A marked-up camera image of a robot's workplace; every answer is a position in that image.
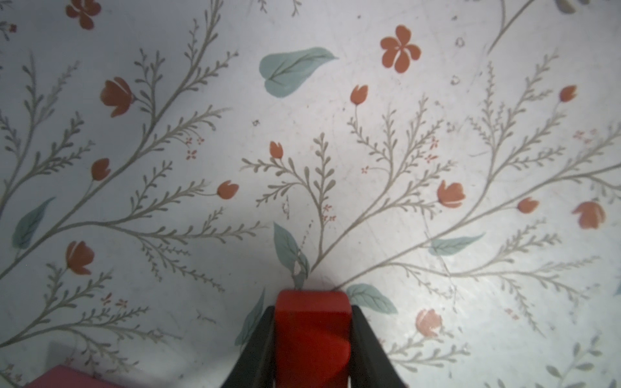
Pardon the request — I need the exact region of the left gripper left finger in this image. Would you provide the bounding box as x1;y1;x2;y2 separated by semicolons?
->
221;307;276;388

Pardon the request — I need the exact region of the pink block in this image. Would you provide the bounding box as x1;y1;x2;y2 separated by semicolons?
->
25;365;123;388

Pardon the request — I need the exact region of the long red block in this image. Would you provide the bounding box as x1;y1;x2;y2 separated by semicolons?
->
275;290;353;387

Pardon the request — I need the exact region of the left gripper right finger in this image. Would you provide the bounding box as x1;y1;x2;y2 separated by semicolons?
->
349;306;406;388

